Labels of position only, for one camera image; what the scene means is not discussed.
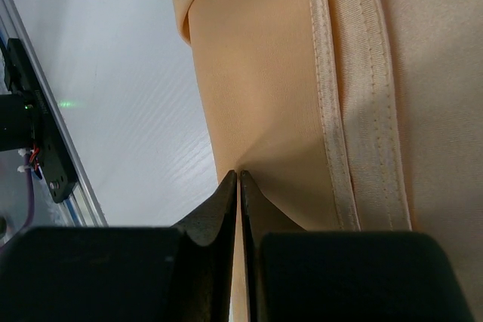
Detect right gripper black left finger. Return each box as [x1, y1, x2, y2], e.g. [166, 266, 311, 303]
[1, 171, 237, 321]

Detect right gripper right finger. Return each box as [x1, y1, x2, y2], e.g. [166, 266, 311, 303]
[240, 171, 473, 321]

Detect peach satin napkin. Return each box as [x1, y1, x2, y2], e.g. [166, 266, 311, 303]
[173, 0, 482, 320]

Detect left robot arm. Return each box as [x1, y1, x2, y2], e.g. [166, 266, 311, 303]
[1, 0, 210, 157]

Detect aluminium front rail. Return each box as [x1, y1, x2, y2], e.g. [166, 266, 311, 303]
[1, 0, 107, 226]

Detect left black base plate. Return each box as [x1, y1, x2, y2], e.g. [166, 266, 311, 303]
[1, 38, 78, 204]

